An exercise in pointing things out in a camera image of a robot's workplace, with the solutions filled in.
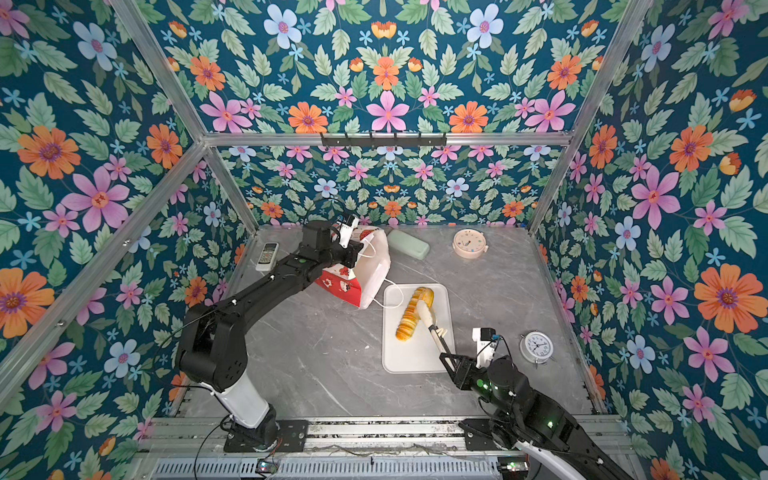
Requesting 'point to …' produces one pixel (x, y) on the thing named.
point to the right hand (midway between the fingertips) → (440, 360)
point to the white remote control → (268, 256)
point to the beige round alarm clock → (469, 243)
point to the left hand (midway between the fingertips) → (365, 236)
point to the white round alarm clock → (536, 347)
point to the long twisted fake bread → (410, 317)
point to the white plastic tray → (419, 353)
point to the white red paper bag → (369, 276)
